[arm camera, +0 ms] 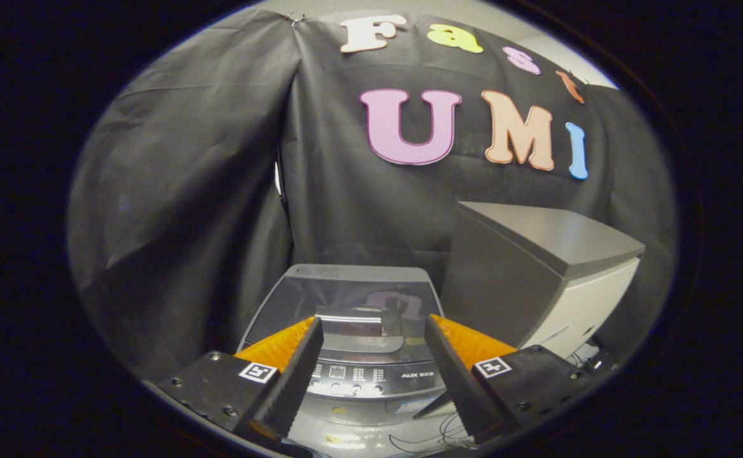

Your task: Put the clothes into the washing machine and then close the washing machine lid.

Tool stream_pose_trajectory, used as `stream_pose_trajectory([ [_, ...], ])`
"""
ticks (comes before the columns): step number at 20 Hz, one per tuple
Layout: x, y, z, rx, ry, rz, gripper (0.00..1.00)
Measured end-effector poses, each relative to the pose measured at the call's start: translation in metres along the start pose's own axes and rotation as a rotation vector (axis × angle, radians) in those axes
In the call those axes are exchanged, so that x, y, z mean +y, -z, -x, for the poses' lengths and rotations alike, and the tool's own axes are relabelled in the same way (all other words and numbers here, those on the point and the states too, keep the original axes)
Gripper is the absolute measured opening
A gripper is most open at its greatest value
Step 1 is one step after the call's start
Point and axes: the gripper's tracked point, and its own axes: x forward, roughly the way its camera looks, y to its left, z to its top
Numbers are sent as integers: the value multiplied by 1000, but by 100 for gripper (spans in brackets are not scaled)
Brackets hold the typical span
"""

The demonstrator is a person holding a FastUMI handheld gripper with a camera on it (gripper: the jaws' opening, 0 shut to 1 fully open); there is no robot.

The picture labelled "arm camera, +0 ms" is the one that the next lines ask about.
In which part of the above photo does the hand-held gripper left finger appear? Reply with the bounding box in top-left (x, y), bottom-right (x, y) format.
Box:
top-left (155, 316), bottom-right (324, 446)

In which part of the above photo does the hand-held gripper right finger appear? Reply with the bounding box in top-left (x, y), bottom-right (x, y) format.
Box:
top-left (424, 314), bottom-right (601, 444)

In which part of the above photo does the grey washing machine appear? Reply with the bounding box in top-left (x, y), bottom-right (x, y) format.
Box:
top-left (235, 264), bottom-right (471, 458)

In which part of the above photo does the white cabinet with grey top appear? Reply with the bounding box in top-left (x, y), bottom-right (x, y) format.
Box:
top-left (438, 202), bottom-right (646, 363)

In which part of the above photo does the black backdrop cloth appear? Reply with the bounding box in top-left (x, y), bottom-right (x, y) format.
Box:
top-left (66, 8), bottom-right (677, 382)

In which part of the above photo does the tangle of floor cables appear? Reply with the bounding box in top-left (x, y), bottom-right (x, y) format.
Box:
top-left (387, 347), bottom-right (615, 454)

